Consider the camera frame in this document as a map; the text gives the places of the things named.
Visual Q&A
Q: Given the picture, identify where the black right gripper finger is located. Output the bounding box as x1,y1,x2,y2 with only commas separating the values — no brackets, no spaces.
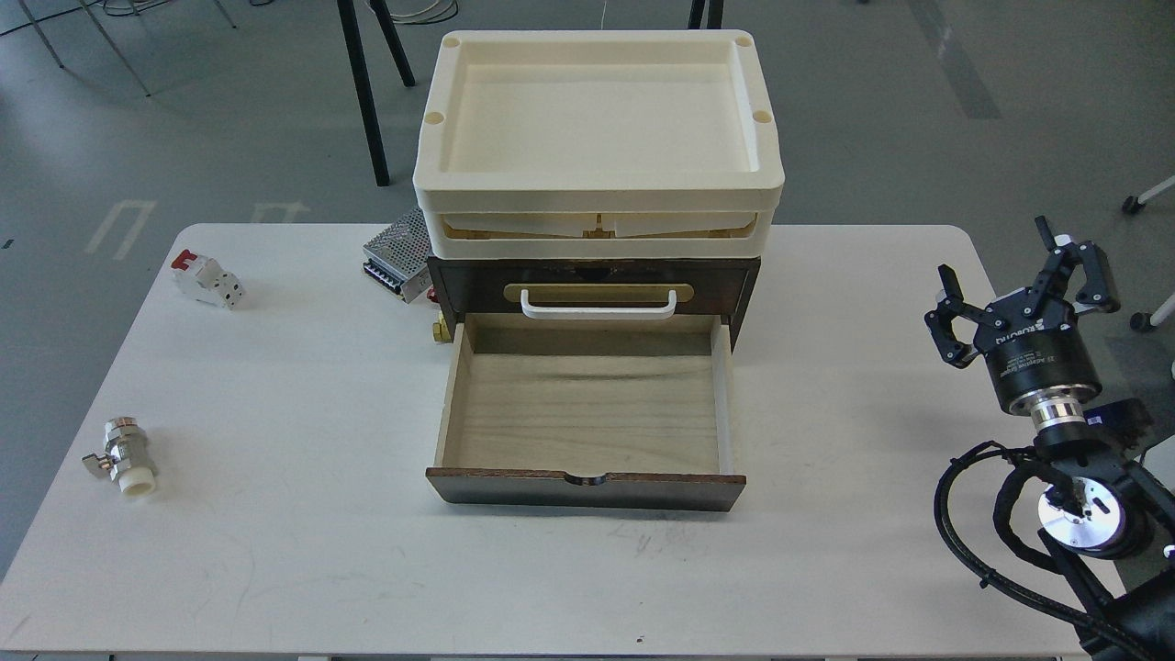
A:
1030,215,1121,317
924,264,985,369

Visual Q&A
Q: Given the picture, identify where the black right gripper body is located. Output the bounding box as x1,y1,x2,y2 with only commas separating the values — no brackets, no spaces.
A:
976,288,1102,414

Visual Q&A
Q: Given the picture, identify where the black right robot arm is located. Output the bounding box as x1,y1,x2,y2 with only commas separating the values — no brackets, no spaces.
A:
924,217,1171,660

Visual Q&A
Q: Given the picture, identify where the white chair caster leg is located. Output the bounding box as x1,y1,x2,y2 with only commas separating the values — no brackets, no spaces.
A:
1121,175,1175,215

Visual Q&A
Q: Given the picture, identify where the open wooden drawer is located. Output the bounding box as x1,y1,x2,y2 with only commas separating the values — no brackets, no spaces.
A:
425,313,747,513

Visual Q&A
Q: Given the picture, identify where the cream plastic tray organizer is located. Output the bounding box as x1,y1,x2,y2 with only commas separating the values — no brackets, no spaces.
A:
414,29,785,259

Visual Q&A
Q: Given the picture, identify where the brass fitting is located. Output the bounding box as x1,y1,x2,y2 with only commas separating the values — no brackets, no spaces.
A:
431,312,454,343

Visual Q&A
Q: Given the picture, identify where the metal mesh power supply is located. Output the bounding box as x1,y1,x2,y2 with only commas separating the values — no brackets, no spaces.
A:
364,207,436,304

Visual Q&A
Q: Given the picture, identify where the black table leg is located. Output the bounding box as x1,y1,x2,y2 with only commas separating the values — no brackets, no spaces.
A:
336,0,416,187

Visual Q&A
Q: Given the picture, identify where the white red circuit breaker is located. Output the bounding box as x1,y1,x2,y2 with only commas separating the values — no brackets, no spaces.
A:
172,250,246,309

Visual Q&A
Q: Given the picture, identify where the silver metal valve fitting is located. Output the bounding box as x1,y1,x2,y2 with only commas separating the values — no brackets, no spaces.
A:
83,417,157,498

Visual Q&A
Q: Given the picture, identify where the white drawer handle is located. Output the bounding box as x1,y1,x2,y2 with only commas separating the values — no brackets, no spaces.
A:
521,288,678,319

